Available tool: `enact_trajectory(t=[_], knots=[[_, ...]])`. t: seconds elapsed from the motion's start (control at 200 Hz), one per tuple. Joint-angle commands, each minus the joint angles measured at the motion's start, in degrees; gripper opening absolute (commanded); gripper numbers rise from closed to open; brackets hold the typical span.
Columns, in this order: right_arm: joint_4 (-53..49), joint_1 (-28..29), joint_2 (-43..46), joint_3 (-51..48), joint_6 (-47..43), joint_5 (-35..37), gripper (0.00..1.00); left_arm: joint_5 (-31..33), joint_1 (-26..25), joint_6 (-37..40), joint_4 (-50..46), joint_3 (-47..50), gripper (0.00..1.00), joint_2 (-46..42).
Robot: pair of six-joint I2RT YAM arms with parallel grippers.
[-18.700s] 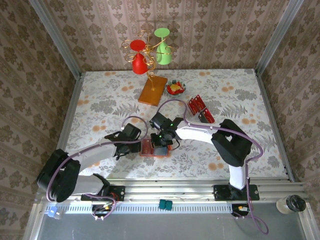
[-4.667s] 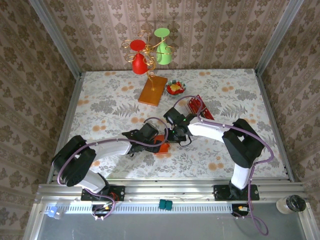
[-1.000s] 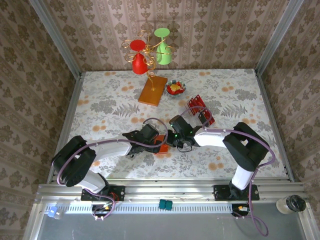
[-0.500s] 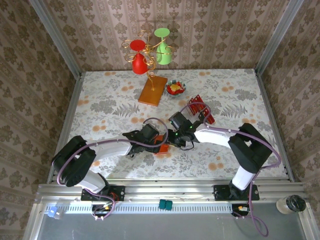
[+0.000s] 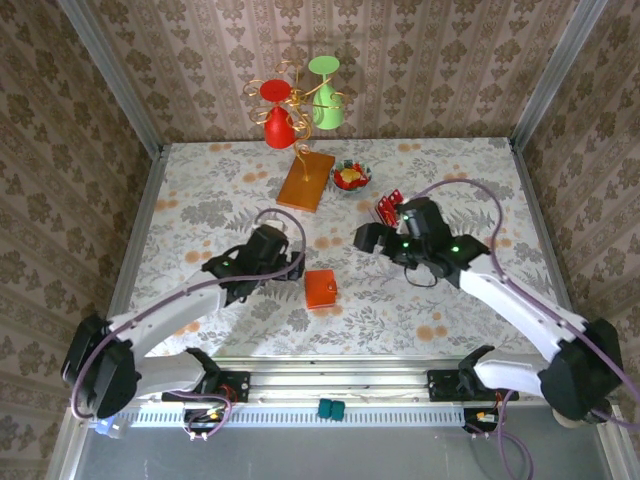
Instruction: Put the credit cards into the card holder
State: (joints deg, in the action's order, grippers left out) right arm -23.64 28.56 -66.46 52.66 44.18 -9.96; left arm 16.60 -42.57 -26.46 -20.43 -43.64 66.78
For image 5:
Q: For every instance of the red credit card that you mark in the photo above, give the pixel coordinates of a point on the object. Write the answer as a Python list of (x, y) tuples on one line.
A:
[(386, 212), (395, 197)]

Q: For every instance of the orange card holder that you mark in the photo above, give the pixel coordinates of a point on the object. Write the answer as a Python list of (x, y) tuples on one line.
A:
[(320, 290)]

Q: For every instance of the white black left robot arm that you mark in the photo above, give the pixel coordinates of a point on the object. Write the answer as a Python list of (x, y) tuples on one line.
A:
[(170, 310)]

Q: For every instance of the small candy bowl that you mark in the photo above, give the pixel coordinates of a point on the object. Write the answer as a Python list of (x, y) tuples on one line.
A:
[(350, 186)]

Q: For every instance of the yellow wrapped candy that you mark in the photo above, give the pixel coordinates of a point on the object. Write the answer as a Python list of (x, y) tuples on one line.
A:
[(350, 175)]

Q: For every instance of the black connector box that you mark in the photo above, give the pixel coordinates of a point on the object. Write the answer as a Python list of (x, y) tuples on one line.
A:
[(480, 419), (205, 417)]

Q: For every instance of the red plastic wine glass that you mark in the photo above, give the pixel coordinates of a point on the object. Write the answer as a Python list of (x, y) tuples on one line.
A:
[(279, 132)]

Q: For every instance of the teal block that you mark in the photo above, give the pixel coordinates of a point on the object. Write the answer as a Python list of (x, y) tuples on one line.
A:
[(324, 408), (338, 409)]

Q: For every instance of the green plastic wine glass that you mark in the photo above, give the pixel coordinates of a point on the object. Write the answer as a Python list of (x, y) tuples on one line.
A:
[(327, 112)]

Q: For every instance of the blue white connector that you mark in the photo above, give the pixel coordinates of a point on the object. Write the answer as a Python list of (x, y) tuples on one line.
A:
[(110, 429)]

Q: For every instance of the aluminium table side rail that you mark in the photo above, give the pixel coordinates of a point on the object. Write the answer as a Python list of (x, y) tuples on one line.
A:
[(142, 220), (547, 250)]

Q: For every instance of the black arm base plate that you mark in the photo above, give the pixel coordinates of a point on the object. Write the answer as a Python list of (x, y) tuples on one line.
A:
[(442, 387), (240, 386)]

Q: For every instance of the aluminium front mounting rail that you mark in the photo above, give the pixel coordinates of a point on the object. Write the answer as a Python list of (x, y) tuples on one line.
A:
[(340, 382)]

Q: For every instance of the aluminium frame post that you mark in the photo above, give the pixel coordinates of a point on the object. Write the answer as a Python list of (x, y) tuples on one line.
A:
[(110, 75), (560, 70)]

